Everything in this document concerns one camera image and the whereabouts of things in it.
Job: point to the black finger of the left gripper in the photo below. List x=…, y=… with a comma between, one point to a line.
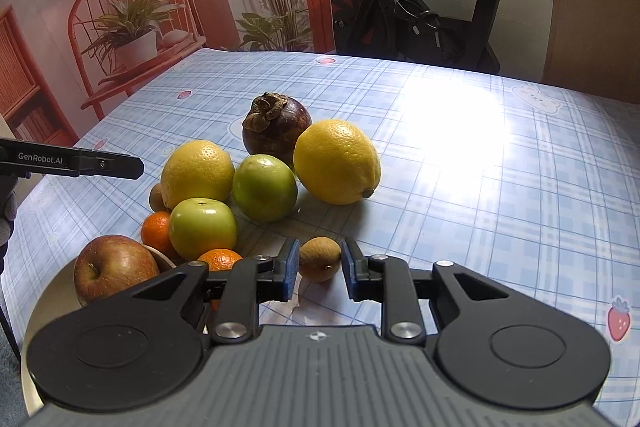
x=120, y=166

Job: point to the brown longan fruit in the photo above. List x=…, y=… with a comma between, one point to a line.
x=319, y=259

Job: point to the brown wooden door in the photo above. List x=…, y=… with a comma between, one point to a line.
x=594, y=48

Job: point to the green apple front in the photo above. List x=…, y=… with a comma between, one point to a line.
x=198, y=225

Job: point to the brown kiwi behind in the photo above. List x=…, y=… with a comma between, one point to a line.
x=156, y=201

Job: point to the dark purple mangosteen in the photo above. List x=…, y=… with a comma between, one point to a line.
x=273, y=125

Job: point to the small orange front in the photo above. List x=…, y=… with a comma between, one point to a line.
x=220, y=259

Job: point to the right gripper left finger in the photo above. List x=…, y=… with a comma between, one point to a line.
x=250, y=282

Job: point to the red apple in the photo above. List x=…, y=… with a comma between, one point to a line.
x=109, y=264

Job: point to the cream round plate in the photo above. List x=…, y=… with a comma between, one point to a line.
x=123, y=352

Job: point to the blue plaid tablecloth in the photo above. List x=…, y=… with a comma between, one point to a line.
x=534, y=186

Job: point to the grey gloved left hand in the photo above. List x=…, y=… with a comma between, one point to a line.
x=8, y=211

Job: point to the yellow lemon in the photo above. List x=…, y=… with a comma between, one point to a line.
x=337, y=162
x=199, y=168

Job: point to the green apple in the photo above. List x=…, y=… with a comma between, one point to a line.
x=198, y=225
x=264, y=188

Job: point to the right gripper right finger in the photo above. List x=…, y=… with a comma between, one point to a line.
x=387, y=281

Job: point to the small orange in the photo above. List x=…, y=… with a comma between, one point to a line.
x=220, y=259
x=155, y=233

